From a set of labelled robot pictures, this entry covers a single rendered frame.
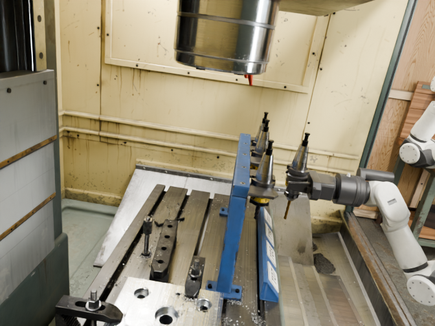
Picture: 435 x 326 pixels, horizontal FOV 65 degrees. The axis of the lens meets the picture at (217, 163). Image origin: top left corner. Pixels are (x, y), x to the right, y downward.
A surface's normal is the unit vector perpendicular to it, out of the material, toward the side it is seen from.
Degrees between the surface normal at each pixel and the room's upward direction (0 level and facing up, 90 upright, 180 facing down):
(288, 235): 24
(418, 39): 90
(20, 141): 88
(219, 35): 90
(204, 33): 90
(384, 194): 61
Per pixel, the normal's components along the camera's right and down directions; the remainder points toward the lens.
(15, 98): 0.99, 0.16
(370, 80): -0.11, 0.35
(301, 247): 0.07, -0.71
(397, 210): -0.03, -0.15
